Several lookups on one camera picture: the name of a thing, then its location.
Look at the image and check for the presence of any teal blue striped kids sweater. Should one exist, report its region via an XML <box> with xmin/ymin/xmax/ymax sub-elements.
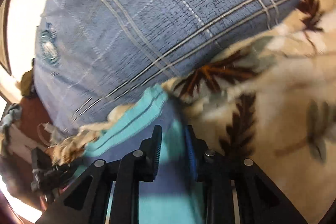
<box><xmin>76</xmin><ymin>85</ymin><xmax>204</xmax><ymax>223</ymax></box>

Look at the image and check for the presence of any white phone charger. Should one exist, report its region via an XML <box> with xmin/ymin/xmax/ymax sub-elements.
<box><xmin>43</xmin><ymin>123</ymin><xmax>56</xmax><ymax>134</ymax></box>

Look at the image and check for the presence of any light blue cloth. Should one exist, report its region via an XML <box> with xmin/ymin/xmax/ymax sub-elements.
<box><xmin>1</xmin><ymin>103</ymin><xmax>22</xmax><ymax>134</ymax></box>

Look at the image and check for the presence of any olive green garment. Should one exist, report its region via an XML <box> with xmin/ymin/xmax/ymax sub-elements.
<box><xmin>20</xmin><ymin>58</ymin><xmax>36</xmax><ymax>98</ymax></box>

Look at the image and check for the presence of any beige leaf pattern blanket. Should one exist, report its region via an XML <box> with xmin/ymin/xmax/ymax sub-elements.
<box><xmin>51</xmin><ymin>0</ymin><xmax>335</xmax><ymax>223</ymax></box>

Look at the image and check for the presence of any blue plaid pillow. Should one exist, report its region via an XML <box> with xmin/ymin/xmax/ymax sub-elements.
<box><xmin>34</xmin><ymin>0</ymin><xmax>298</xmax><ymax>134</ymax></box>

